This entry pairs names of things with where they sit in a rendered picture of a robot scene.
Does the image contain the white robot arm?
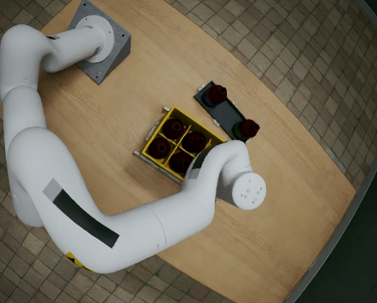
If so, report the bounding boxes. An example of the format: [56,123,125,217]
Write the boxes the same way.
[0,15,266,274]

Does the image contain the yellow crate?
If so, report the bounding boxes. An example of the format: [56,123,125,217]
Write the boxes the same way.
[140,108,225,180]

